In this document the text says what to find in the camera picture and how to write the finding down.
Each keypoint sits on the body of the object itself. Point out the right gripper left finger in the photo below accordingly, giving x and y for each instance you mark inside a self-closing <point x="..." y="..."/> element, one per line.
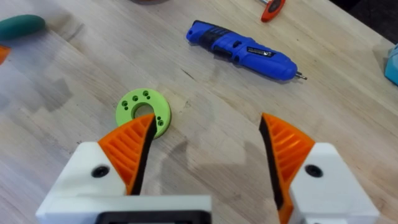
<point x="119" y="161"/>

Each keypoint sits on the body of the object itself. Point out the green toy vegetable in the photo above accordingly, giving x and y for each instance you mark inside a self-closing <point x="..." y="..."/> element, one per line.
<point x="20" y="26"/>

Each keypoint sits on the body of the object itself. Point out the orange ribbed wedge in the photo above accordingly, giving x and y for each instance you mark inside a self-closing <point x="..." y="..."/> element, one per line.
<point x="3" y="53"/>

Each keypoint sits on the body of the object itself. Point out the blue electric screwdriver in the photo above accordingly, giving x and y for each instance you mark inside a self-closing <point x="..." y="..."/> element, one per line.
<point x="242" y="51"/>

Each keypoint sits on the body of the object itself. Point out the dark round tub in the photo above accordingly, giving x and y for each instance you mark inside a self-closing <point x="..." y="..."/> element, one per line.
<point x="149" y="1"/>

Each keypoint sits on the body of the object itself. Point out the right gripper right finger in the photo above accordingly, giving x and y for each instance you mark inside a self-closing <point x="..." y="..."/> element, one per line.
<point x="298" y="174"/>

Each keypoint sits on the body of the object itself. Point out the light blue box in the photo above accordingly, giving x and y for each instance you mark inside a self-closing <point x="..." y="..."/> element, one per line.
<point x="392" y="65"/>

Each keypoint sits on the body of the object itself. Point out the green disc with holes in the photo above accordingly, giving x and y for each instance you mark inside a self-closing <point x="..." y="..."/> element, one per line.
<point x="130" y="102"/>

